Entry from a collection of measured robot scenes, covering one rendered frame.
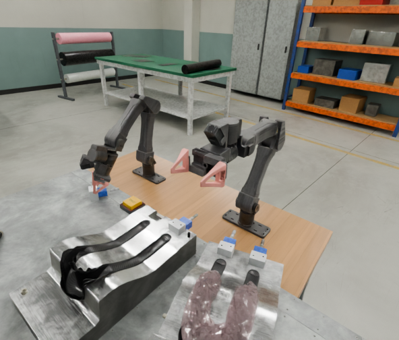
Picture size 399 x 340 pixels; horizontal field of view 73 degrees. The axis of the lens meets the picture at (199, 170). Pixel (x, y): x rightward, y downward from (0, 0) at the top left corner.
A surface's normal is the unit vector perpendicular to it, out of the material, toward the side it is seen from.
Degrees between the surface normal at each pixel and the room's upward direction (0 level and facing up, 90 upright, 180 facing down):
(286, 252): 0
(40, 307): 0
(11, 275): 0
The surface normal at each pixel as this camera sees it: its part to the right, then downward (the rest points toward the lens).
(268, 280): 0.04, -0.88
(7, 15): 0.72, 0.36
